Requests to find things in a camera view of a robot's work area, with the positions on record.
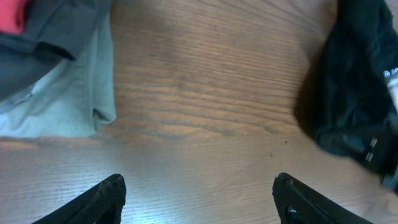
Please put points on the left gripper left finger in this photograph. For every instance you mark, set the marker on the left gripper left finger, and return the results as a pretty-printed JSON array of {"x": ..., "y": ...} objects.
[{"x": 102, "y": 204}]

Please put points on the black garment red trim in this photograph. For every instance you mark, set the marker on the black garment red trim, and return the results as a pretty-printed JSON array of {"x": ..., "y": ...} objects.
[{"x": 12, "y": 16}]

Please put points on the olive grey folded garment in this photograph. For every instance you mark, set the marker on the olive grey folded garment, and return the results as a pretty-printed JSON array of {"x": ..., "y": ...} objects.
[{"x": 57, "y": 76}]

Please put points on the black t-shirt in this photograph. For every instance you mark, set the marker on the black t-shirt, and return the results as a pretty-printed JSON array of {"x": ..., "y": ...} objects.
[{"x": 346, "y": 107}]

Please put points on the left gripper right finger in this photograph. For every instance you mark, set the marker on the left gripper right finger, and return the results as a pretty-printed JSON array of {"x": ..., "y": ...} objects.
[{"x": 297, "y": 203}]

